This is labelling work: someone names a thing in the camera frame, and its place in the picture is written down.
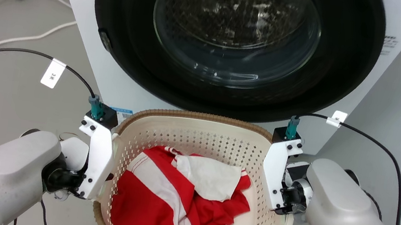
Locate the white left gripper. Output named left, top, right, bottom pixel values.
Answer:
left=41, top=108, right=122, bottom=203

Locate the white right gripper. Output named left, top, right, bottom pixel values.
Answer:
left=256, top=134, right=322, bottom=221

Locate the cream perforated laundry basket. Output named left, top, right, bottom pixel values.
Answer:
left=90, top=99, right=308, bottom=225

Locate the blue white washer sticker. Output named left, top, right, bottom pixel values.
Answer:
left=109, top=106, right=134, bottom=123

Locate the red and white garment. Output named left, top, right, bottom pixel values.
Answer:
left=108, top=140, right=258, bottom=225

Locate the white front-load washing machine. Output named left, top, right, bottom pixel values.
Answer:
left=29, top=0, right=401, bottom=168

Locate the black washer door latch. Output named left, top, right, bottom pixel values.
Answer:
left=96, top=28, right=114, bottom=53

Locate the black round glass washer door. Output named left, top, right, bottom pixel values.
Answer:
left=80, top=0, right=391, bottom=140

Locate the thin black hanging wire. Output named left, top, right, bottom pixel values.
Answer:
left=37, top=198, right=52, bottom=225

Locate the small white cable tag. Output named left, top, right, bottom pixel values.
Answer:
left=326, top=110, right=348, bottom=129

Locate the large white cable tag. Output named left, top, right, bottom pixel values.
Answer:
left=40, top=57, right=68, bottom=91

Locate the thick white floor cable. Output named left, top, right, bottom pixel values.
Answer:
left=0, top=10, right=78, bottom=72

